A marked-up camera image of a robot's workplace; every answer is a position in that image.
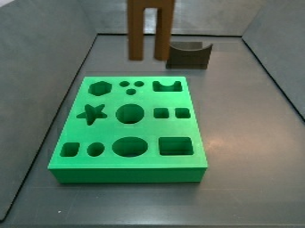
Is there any brown two-legged peg object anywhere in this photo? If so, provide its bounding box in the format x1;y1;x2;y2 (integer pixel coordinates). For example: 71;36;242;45
127;0;175;61

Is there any dark grey curved block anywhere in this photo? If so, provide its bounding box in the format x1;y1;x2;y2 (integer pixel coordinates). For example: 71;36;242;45
165;42;212;69

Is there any green shape-sorter block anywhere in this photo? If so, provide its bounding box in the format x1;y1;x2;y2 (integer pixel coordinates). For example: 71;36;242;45
48;77;207;183

